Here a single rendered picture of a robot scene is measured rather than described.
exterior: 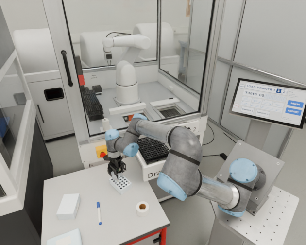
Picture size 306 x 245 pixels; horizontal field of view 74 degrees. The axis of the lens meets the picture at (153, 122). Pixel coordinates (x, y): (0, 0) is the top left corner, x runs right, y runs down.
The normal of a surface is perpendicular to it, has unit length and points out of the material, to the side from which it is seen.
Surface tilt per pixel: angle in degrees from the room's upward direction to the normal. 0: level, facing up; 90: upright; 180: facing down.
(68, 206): 0
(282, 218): 0
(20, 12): 90
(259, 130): 90
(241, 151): 45
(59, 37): 90
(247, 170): 38
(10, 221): 90
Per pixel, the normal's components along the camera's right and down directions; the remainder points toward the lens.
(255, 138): -0.48, 0.46
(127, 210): 0.00, -0.85
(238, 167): -0.48, -0.47
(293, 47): -0.89, 0.24
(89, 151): 0.40, 0.48
